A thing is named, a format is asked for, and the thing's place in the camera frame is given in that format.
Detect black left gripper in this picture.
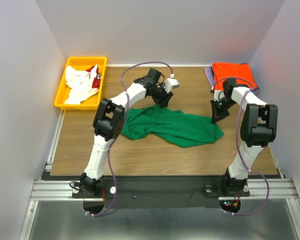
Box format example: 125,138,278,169
150,81,173,108

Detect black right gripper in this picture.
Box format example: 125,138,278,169
210,97,236,124

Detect folded orange t shirt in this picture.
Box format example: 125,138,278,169
212,62,259,90

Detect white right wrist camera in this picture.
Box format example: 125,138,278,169
213,90,223,101

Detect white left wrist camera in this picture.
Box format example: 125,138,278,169
163,73,180,94

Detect folded purple t shirt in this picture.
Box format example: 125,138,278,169
204,65,217,93

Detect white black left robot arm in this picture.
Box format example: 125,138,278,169
72,68,180,197

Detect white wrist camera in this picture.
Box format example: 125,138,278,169
163,73,180,94
213,90,223,101

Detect aluminium frame rail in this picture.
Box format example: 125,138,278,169
30,178,299,201

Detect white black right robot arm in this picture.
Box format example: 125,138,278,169
210,77,278,195

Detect white t shirt red print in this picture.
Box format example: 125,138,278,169
64,64,101,105

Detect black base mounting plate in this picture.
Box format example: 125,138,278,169
38,175,283,210

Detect green t shirt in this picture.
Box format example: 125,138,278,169
121,105,224,148

